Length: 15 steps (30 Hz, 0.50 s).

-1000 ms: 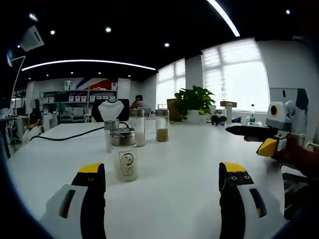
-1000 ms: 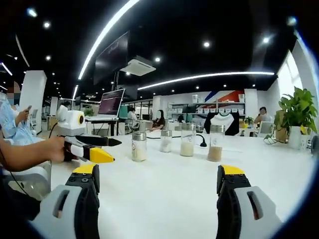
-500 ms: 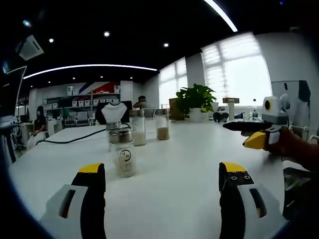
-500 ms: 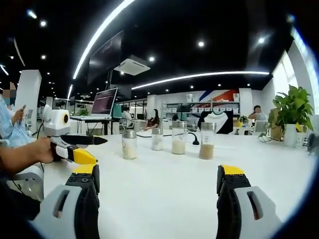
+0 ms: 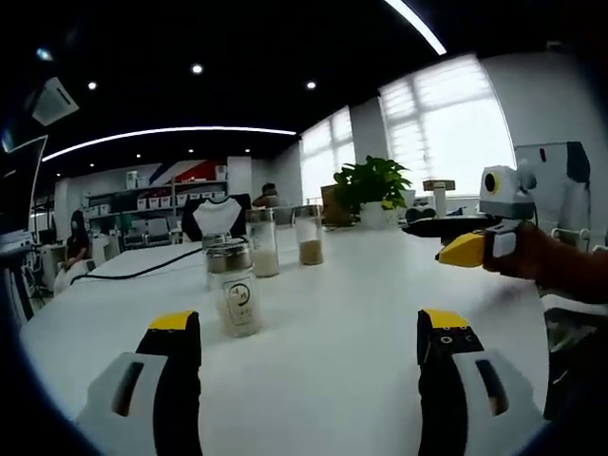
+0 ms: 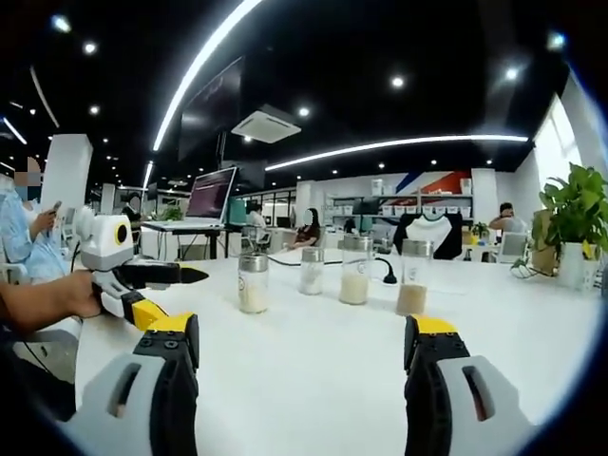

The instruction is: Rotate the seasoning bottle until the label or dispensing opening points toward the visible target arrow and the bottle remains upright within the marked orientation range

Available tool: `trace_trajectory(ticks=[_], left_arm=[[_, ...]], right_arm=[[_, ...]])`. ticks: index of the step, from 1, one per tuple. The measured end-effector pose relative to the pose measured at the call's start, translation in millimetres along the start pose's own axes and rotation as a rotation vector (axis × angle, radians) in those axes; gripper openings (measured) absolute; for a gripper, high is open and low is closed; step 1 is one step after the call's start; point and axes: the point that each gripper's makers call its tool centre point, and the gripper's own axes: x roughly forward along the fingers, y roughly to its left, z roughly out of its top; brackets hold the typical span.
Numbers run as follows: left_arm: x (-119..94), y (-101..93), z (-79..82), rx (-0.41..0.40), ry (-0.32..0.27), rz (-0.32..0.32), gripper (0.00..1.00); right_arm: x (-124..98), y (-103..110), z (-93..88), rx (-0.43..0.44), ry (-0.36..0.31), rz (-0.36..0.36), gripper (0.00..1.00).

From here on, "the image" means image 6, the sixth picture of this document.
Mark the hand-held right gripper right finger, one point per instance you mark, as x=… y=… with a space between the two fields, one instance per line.
x=427 y=404

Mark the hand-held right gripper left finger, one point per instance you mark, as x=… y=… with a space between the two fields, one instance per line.
x=176 y=394

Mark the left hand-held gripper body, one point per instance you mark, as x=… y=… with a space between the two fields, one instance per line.
x=102 y=237

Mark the short seasoning bottle beige powder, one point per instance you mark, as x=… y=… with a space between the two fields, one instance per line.
x=252 y=294

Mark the tall seasoning bottle brown powder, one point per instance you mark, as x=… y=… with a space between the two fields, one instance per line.
x=412 y=294

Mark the tall seasoning bottle cream powder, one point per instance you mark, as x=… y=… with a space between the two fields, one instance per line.
x=354 y=287

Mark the short seasoning bottle white granules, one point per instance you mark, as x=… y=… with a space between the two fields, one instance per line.
x=311 y=280

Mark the person's left hand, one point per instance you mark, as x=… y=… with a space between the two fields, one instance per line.
x=78 y=297

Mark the white standing desk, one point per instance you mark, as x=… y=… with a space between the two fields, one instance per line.
x=212 y=247

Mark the white open laptop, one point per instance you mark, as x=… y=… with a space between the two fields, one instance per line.
x=209 y=195

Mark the small hanging monitor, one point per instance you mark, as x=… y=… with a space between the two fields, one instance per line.
x=247 y=175

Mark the large hanging dark screen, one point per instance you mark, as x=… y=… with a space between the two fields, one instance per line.
x=211 y=109

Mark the black white raglan shirt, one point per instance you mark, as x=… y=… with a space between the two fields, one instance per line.
x=442 y=233

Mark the grey office chair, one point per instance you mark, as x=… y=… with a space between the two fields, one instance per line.
x=514 y=247

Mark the curved ceiling light strip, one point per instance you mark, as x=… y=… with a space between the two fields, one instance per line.
x=404 y=141
x=188 y=78

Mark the ceiling air conditioner unit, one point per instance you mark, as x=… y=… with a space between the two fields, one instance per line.
x=266 y=127

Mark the row of white storage boxes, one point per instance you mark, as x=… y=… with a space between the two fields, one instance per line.
x=430 y=210

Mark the brown cardboard box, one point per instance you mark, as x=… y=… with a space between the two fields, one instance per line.
x=541 y=247

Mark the metal storage shelving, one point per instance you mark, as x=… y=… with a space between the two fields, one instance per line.
x=446 y=195

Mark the yellow plant tag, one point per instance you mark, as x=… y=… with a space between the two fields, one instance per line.
x=590 y=251

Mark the green potted plant white pot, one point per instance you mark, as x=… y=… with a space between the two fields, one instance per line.
x=577 y=204

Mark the narrow window white blinds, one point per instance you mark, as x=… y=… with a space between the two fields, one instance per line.
x=560 y=142

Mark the group of round ceiling downlights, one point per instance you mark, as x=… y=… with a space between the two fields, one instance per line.
x=397 y=81

